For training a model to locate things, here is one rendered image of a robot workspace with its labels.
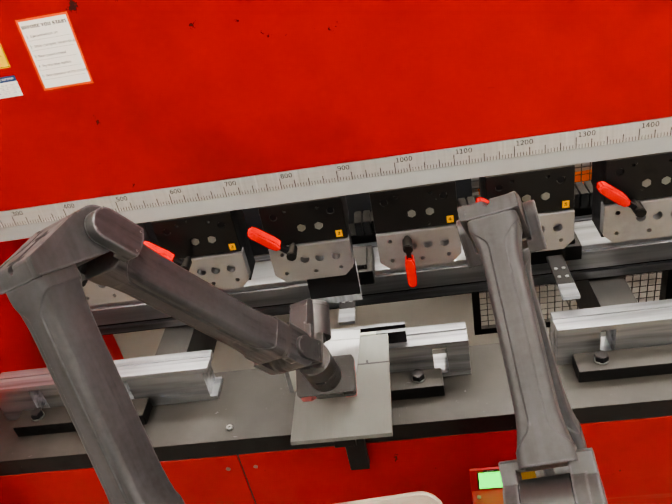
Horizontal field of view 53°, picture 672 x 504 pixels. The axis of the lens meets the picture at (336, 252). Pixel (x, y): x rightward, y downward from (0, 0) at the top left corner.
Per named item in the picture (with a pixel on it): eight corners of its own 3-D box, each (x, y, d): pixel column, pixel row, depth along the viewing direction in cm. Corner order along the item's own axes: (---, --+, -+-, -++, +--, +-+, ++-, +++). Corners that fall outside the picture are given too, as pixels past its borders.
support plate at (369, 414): (291, 445, 119) (290, 441, 119) (302, 346, 141) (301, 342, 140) (393, 436, 117) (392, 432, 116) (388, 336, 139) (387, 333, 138)
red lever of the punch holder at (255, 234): (249, 231, 118) (298, 255, 120) (252, 219, 121) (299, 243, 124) (244, 239, 119) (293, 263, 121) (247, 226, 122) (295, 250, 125)
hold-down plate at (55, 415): (17, 437, 150) (12, 428, 148) (27, 419, 154) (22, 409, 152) (147, 425, 146) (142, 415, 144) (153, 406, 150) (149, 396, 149)
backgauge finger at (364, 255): (320, 331, 145) (316, 313, 142) (326, 263, 166) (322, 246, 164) (376, 325, 143) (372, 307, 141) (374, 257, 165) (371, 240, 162)
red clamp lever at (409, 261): (408, 290, 124) (402, 246, 118) (407, 277, 127) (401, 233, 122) (418, 289, 124) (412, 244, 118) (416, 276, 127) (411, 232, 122)
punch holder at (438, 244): (381, 271, 126) (368, 194, 118) (380, 246, 134) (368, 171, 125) (462, 261, 125) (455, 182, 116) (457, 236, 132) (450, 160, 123)
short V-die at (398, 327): (311, 351, 142) (309, 341, 140) (312, 342, 145) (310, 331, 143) (407, 341, 140) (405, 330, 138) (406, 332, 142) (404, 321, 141)
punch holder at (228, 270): (176, 295, 131) (149, 223, 122) (186, 270, 138) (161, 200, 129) (251, 286, 129) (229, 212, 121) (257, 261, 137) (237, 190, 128)
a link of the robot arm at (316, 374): (294, 375, 106) (329, 371, 105) (292, 334, 109) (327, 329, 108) (303, 386, 112) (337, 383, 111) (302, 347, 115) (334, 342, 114)
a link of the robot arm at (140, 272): (28, 266, 78) (88, 236, 72) (40, 225, 81) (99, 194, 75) (270, 382, 107) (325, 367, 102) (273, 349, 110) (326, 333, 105)
